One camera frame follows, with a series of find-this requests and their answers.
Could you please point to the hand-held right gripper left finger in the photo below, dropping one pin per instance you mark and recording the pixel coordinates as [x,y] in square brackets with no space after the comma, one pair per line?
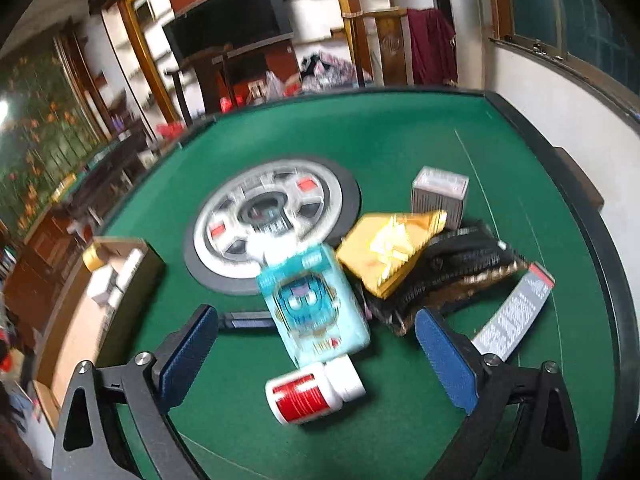
[187,355]

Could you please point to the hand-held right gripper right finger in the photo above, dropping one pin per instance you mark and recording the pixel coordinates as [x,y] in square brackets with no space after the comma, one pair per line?
[442,355]

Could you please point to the black patterned snack packet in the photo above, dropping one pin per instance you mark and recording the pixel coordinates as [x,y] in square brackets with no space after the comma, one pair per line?
[460,260]

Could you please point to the cardboard box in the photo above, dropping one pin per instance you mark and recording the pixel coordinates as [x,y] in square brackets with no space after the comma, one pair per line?
[75,330]

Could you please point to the light blue snack packet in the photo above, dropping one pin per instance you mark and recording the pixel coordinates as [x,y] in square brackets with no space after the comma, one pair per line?
[310,305]

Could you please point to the black marker pen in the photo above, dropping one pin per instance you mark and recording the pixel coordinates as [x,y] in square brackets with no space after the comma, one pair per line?
[245,320]

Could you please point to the long grey and red box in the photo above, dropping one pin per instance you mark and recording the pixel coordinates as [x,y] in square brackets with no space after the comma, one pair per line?
[515,310]

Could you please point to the small white box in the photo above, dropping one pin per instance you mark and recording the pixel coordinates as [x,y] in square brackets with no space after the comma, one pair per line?
[106,286]
[130,264]

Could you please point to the white bottle with red label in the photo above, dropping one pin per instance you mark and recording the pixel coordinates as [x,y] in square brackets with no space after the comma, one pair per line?
[305,392]

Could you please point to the yellow snack packet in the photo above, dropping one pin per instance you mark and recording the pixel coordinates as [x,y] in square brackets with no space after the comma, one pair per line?
[370,255]

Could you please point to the gold cylinder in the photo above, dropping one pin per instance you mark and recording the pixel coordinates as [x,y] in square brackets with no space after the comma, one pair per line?
[94,257]

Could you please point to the round silver table panel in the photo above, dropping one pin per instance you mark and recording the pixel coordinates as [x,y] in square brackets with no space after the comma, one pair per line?
[240,220]

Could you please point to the small grey box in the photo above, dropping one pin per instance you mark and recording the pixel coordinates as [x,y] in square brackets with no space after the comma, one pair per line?
[440,195]

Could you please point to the dark wooden stand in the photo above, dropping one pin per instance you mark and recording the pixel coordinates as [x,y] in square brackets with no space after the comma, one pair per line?
[207,80]

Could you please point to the patterned cloth pile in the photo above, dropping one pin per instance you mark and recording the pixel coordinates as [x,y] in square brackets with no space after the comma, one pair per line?
[330,72]

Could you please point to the maroon cloth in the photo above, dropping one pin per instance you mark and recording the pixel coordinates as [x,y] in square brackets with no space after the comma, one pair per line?
[432,45]

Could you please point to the wooden chair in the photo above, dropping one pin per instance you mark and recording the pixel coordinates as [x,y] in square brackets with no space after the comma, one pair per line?
[387,42]

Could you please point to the black television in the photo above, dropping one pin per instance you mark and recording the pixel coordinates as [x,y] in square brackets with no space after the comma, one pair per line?
[225,20]

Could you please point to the window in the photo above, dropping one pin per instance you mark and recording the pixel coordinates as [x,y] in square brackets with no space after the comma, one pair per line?
[565,10]

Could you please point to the floral wall picture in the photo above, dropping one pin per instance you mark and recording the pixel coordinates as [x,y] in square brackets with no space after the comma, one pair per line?
[40,135]

